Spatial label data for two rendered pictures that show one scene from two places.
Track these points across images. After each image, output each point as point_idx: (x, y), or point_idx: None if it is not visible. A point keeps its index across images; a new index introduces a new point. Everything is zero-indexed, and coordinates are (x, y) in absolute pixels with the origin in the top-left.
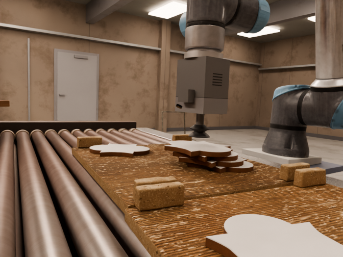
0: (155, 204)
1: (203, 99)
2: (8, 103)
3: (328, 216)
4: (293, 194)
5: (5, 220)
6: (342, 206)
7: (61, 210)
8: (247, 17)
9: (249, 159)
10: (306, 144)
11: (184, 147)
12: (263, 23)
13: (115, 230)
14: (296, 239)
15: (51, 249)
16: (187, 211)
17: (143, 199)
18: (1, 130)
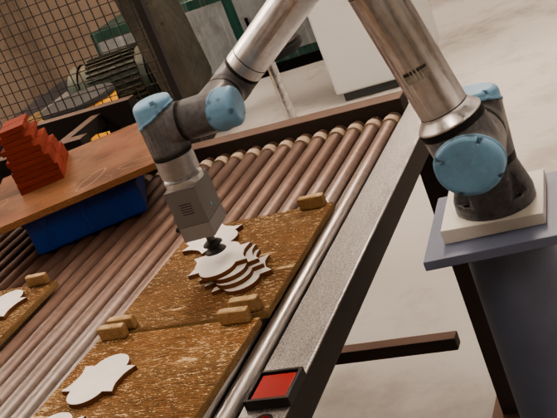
0: (108, 337)
1: (180, 230)
2: None
3: (167, 361)
4: (201, 333)
5: (70, 334)
6: (196, 352)
7: None
8: (201, 132)
9: (347, 245)
10: (494, 195)
11: (201, 264)
12: (228, 124)
13: None
14: (107, 375)
15: (62, 358)
16: (118, 344)
17: (99, 334)
18: (218, 154)
